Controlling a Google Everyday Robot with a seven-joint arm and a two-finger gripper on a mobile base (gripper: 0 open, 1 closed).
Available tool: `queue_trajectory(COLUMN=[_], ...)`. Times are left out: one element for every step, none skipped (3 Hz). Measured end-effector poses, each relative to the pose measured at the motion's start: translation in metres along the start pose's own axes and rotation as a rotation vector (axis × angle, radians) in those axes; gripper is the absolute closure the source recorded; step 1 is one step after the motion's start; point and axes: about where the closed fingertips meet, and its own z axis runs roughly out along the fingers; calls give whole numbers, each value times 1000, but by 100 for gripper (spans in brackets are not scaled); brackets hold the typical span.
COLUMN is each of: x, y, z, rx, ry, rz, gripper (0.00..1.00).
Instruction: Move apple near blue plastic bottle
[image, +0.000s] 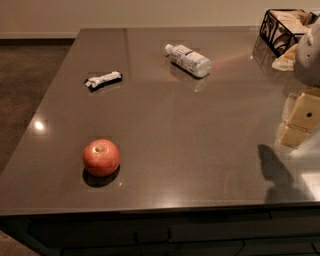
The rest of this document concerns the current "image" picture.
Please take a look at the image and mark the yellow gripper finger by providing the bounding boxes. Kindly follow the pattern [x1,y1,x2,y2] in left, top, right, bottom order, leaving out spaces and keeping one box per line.
[278,91,320,148]

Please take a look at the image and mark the red apple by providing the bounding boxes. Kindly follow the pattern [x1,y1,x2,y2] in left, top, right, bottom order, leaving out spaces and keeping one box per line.
[82,139,120,177]

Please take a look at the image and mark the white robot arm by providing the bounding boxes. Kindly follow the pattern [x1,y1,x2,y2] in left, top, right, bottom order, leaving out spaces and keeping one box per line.
[277,23,320,149]

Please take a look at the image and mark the clear plastic water bottle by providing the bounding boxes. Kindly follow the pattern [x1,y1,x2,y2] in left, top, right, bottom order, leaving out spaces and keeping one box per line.
[165,44,211,78]

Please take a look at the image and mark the tan packet by basket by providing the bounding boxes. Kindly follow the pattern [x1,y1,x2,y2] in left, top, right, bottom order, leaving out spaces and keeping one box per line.
[272,44,298,71]

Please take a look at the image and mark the dark cabinet drawers under counter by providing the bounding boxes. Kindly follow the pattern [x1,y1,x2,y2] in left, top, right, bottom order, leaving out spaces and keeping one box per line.
[1,210,320,256]

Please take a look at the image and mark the black and white snack bar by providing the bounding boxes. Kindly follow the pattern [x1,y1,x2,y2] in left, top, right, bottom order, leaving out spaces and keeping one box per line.
[84,71,122,92]

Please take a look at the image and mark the black wire basket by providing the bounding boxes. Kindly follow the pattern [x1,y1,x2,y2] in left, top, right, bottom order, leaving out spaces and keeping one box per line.
[260,9,319,57]

